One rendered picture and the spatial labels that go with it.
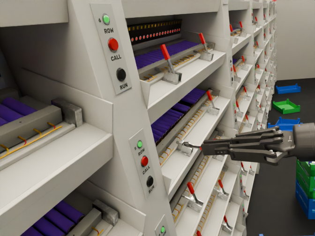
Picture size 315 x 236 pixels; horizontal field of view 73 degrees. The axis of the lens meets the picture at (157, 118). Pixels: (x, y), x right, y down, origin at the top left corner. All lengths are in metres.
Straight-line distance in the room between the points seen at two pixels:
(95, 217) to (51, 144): 0.17
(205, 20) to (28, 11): 0.75
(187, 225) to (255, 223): 1.01
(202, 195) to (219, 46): 0.57
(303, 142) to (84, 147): 0.38
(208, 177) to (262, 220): 0.90
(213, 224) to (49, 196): 0.73
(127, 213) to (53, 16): 0.32
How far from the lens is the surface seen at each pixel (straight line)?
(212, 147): 0.54
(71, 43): 0.31
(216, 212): 0.97
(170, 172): 0.53
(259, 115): 2.27
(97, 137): 0.31
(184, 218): 0.68
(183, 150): 0.59
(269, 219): 1.68
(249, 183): 1.72
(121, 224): 0.44
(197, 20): 0.96
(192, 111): 0.75
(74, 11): 0.30
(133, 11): 0.41
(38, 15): 0.28
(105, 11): 0.33
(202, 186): 0.78
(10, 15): 0.27
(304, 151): 0.49
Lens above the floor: 1.22
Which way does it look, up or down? 20 degrees down
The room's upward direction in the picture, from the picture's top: 13 degrees counter-clockwise
